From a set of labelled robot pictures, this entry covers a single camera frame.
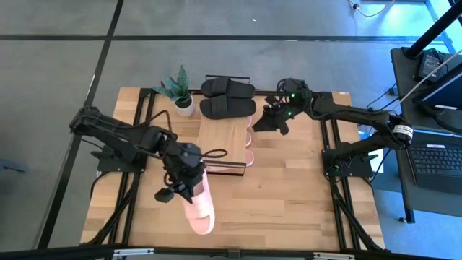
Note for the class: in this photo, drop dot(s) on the black laptop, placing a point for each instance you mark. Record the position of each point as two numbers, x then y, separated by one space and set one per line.
433 162

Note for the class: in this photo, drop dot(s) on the black crossbar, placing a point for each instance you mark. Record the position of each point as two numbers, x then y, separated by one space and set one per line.
54 252

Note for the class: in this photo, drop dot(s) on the black computer monitor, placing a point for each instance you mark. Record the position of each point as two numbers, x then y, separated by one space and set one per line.
447 90

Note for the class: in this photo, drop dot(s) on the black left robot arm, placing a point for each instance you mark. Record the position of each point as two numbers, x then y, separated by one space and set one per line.
115 131

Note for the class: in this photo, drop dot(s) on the snake plant in white pot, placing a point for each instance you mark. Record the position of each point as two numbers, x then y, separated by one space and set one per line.
180 90

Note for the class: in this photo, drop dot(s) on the black pole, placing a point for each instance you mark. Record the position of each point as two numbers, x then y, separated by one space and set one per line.
433 30

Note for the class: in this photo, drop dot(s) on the black power adapter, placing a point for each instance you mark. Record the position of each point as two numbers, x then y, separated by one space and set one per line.
427 65

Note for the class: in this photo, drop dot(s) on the black desk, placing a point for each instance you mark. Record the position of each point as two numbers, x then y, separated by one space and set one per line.
402 202
404 108

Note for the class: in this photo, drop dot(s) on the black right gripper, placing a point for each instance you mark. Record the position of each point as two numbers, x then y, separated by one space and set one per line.
297 101

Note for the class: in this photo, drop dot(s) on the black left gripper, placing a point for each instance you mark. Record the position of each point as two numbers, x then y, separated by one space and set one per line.
184 162

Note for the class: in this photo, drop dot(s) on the silver bracket plate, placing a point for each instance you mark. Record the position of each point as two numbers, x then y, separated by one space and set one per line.
133 252
334 256

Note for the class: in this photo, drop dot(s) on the wooden shelf with black frame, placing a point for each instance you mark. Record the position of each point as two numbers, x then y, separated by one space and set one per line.
222 141

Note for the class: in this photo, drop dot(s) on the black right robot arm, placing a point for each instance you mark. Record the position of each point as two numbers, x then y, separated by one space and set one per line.
353 115

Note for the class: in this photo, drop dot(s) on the black aluminium table frame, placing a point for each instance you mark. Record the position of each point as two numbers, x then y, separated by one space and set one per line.
146 92

